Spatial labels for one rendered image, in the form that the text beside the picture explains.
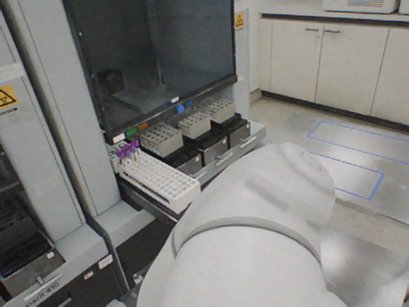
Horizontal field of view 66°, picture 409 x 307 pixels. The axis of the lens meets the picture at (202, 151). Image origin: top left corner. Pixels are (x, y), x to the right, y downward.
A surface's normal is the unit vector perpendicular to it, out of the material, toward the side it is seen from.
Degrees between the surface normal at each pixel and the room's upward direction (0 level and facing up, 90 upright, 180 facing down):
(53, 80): 90
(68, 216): 90
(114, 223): 0
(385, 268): 0
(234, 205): 13
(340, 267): 0
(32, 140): 90
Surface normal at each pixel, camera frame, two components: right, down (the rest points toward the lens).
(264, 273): 0.19, -0.82
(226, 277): -0.22, -0.85
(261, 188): -0.64, -0.01
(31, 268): 0.72, 0.33
